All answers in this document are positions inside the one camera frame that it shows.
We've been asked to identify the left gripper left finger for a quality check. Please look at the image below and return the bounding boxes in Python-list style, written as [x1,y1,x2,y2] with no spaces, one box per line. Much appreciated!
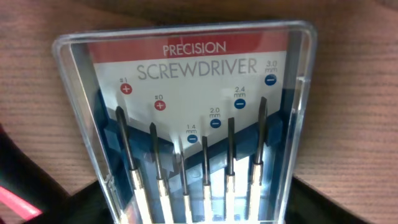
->
[25,181,114,224]

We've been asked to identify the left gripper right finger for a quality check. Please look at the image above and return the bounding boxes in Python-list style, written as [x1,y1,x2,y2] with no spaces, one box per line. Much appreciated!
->
[284,176,368,224]

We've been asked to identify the red handled cutting pliers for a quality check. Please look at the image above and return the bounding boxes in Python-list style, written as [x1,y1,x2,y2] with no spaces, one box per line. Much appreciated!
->
[1,128,70,221]

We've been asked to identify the blue precision screwdriver set case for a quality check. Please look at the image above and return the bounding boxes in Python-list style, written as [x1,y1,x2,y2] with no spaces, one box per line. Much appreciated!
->
[52,21,317,223]

